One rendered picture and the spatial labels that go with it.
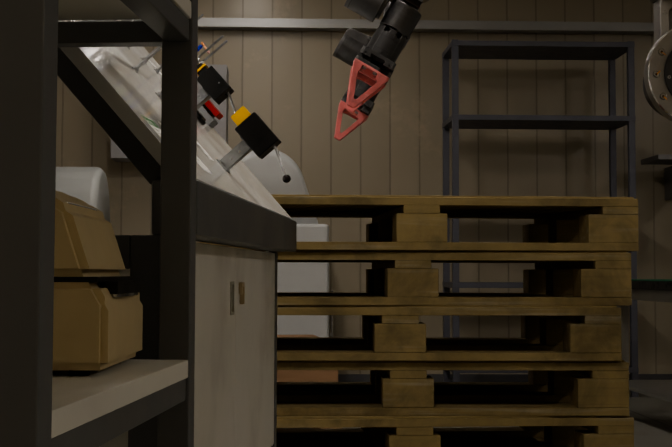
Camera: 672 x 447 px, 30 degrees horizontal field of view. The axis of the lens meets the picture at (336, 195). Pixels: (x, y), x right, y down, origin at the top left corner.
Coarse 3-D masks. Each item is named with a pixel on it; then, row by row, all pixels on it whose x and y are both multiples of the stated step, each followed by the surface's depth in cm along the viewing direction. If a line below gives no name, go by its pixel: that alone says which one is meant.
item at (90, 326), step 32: (64, 224) 116; (96, 224) 127; (64, 256) 115; (96, 256) 121; (64, 288) 116; (96, 288) 116; (128, 288) 125; (64, 320) 115; (96, 320) 115; (128, 320) 126; (64, 352) 115; (96, 352) 115; (128, 352) 126
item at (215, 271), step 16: (208, 256) 180; (224, 256) 194; (208, 272) 180; (224, 272) 194; (208, 288) 180; (224, 288) 194; (208, 304) 180; (224, 304) 194; (208, 320) 180; (224, 320) 194; (208, 336) 180; (224, 336) 194; (208, 352) 180; (224, 352) 194; (208, 368) 180; (224, 368) 194; (208, 384) 180; (224, 384) 194; (208, 400) 180; (224, 400) 194; (208, 416) 180; (224, 416) 194; (208, 432) 179; (224, 432) 194
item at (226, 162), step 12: (252, 120) 204; (240, 132) 204; (252, 132) 204; (264, 132) 204; (240, 144) 206; (252, 144) 204; (264, 144) 204; (276, 144) 206; (228, 156) 206; (240, 156) 206; (264, 156) 208; (228, 168) 206; (288, 180) 205
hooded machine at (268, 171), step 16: (256, 160) 756; (272, 160) 756; (288, 160) 757; (256, 176) 755; (272, 176) 755; (272, 192) 755; (288, 192) 755; (304, 192) 756; (304, 224) 751; (320, 224) 752; (304, 240) 750; (320, 240) 750; (288, 272) 748; (304, 272) 749; (320, 272) 749; (288, 288) 748; (304, 288) 748; (320, 288) 748; (288, 320) 746; (304, 320) 747; (320, 320) 747; (320, 336) 747
